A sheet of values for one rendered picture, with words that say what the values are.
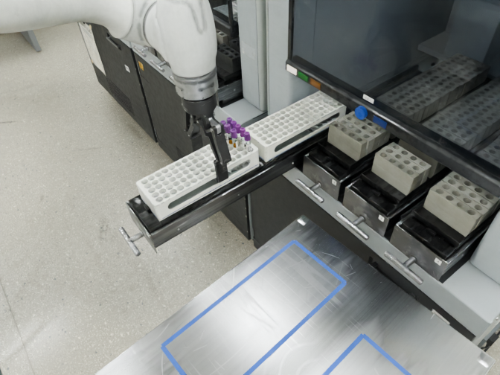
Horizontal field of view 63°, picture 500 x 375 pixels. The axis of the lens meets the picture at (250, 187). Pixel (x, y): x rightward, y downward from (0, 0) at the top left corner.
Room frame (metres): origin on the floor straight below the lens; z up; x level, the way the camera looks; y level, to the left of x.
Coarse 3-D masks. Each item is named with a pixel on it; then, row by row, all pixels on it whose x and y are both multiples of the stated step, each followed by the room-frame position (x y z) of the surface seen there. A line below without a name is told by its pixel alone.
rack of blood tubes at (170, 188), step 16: (208, 144) 0.81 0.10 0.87; (240, 144) 0.80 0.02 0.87; (192, 160) 0.75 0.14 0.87; (208, 160) 0.75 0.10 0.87; (240, 160) 0.74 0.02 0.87; (256, 160) 0.77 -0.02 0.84; (160, 176) 0.70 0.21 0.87; (176, 176) 0.71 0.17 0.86; (192, 176) 0.70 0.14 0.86; (208, 176) 0.69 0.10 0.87; (144, 192) 0.66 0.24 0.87; (160, 192) 0.66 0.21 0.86; (176, 192) 0.66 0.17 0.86; (192, 192) 0.70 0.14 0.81; (160, 208) 0.62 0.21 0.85; (176, 208) 0.64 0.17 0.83
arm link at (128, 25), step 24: (0, 0) 0.56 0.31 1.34; (24, 0) 0.59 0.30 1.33; (48, 0) 0.65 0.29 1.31; (72, 0) 0.71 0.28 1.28; (96, 0) 0.78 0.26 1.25; (120, 0) 0.80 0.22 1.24; (144, 0) 0.81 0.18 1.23; (0, 24) 0.55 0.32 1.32; (24, 24) 0.58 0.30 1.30; (48, 24) 0.64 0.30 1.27; (120, 24) 0.79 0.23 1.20
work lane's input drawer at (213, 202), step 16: (304, 144) 0.85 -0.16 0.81; (272, 160) 0.79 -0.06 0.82; (288, 160) 0.81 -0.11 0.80; (240, 176) 0.74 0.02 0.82; (256, 176) 0.75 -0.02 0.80; (272, 176) 0.78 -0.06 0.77; (224, 192) 0.70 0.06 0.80; (240, 192) 0.72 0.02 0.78; (128, 208) 0.68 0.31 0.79; (144, 208) 0.65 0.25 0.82; (192, 208) 0.65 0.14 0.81; (208, 208) 0.66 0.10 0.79; (144, 224) 0.61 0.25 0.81; (160, 224) 0.60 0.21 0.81; (176, 224) 0.61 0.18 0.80; (192, 224) 0.63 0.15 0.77; (128, 240) 0.61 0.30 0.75; (160, 240) 0.59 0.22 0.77
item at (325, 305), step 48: (288, 240) 0.53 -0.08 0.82; (336, 240) 0.52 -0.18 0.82; (240, 288) 0.42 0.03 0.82; (288, 288) 0.41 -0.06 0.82; (336, 288) 0.40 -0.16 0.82; (384, 288) 0.40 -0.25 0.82; (144, 336) 0.33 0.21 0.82; (192, 336) 0.33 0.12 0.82; (240, 336) 0.32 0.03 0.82; (288, 336) 0.31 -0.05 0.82; (336, 336) 0.31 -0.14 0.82; (384, 336) 0.30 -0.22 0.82; (432, 336) 0.30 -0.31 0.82
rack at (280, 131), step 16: (320, 96) 1.00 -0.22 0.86; (288, 112) 0.93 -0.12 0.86; (304, 112) 0.92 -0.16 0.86; (320, 112) 0.92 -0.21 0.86; (336, 112) 0.93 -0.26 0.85; (256, 128) 0.87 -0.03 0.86; (272, 128) 0.87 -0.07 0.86; (288, 128) 0.86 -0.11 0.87; (304, 128) 0.86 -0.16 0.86; (320, 128) 0.90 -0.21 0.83; (256, 144) 0.82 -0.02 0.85; (272, 144) 0.80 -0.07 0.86; (288, 144) 0.86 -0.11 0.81
